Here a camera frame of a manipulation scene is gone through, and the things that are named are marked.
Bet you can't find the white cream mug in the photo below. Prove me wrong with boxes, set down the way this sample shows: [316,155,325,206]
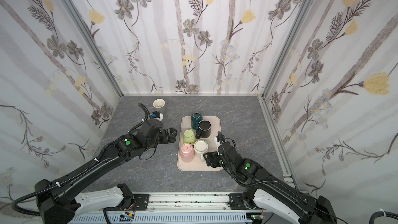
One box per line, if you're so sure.
[193,140,208,162]

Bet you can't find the grey mug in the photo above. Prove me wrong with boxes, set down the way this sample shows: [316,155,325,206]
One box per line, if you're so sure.
[153,99,166,114]

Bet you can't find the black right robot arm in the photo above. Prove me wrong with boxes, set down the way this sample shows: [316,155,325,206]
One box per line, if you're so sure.
[206,132,338,224]

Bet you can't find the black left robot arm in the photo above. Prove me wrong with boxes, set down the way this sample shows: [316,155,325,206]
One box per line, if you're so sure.
[11,103,178,224]

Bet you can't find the light green mug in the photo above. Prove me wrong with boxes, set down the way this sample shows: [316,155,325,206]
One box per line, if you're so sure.
[183,129,197,144]

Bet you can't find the pink mug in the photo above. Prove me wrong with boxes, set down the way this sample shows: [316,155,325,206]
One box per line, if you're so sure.
[179,143,195,163]

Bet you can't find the dark green mug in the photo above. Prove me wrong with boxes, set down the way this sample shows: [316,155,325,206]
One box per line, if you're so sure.
[191,112,203,132]

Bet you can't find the black mug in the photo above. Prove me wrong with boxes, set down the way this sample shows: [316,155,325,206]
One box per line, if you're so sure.
[195,120,211,140]

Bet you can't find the beige rectangular tray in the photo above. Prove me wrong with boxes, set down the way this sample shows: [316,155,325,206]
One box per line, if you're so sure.
[177,116,223,171]

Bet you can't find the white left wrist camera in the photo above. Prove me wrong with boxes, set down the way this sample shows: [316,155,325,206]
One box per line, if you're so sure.
[150,111,163,122]

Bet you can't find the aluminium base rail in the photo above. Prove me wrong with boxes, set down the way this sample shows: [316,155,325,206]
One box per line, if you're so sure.
[70,190,317,224]

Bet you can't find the black corrugated cable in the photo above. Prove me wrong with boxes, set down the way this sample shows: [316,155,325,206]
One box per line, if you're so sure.
[368,211,398,224]

